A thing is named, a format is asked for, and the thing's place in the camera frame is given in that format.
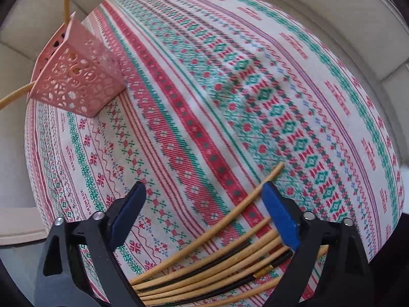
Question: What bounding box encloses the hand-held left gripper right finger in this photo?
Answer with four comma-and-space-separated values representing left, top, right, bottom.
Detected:
262, 181, 374, 307

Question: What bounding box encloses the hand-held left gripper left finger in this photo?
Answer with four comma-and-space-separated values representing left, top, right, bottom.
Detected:
35, 181, 147, 307

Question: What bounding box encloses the bunch of bamboo chopsticks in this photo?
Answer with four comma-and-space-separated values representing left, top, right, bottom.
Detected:
129, 161, 330, 307

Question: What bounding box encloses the pink perforated utensil holder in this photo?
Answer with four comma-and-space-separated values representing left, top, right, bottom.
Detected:
27, 11, 127, 119

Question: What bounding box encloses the long bamboo chopstick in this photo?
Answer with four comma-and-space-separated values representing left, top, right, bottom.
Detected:
0, 81, 36, 111
63, 0, 72, 29

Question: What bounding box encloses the red green patterned tablecloth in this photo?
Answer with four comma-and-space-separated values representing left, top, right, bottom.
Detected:
24, 0, 405, 307

